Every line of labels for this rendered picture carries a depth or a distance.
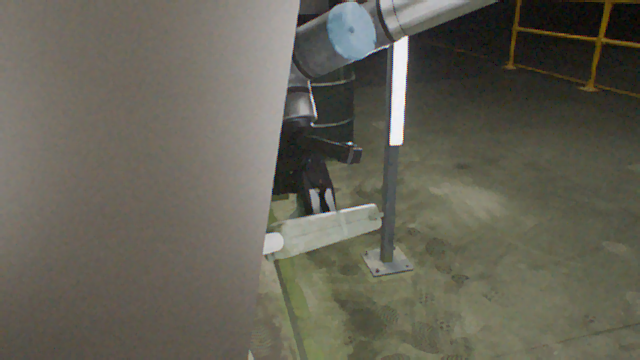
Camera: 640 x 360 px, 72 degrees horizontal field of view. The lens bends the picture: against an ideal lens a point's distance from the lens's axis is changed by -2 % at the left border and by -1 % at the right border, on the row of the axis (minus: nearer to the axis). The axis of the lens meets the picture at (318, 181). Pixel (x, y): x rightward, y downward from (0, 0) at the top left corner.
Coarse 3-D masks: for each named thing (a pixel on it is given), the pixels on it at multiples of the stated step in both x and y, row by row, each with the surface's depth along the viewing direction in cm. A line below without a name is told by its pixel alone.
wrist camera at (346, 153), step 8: (296, 136) 76; (304, 136) 75; (312, 136) 76; (296, 144) 76; (304, 144) 75; (312, 144) 74; (320, 144) 73; (328, 144) 73; (336, 144) 72; (344, 144) 72; (352, 144) 73; (320, 152) 73; (328, 152) 73; (336, 152) 72; (344, 152) 71; (352, 152) 71; (360, 152) 73; (336, 160) 74; (344, 160) 71; (352, 160) 71
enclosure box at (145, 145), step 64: (0, 0) 20; (64, 0) 21; (128, 0) 21; (192, 0) 22; (256, 0) 23; (0, 64) 21; (64, 64) 22; (128, 64) 23; (192, 64) 24; (256, 64) 25; (0, 128) 22; (64, 128) 23; (128, 128) 24; (192, 128) 25; (256, 128) 26; (0, 192) 23; (64, 192) 24; (128, 192) 25; (192, 192) 26; (256, 192) 28; (0, 256) 24; (64, 256) 25; (128, 256) 27; (192, 256) 28; (256, 256) 30; (0, 320) 25; (64, 320) 27; (128, 320) 28; (192, 320) 30
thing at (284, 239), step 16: (352, 208) 76; (368, 208) 80; (272, 224) 59; (288, 224) 58; (304, 224) 61; (320, 224) 64; (336, 224) 68; (352, 224) 73; (368, 224) 78; (272, 240) 55; (288, 240) 57; (304, 240) 60; (320, 240) 63; (336, 240) 68; (272, 256) 59; (288, 256) 58
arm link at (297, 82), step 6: (294, 66) 74; (294, 72) 75; (294, 78) 76; (300, 78) 76; (306, 78) 77; (288, 84) 75; (294, 84) 76; (300, 84) 76; (306, 84) 77; (288, 90) 75; (294, 90) 75; (300, 90) 76; (306, 90) 77
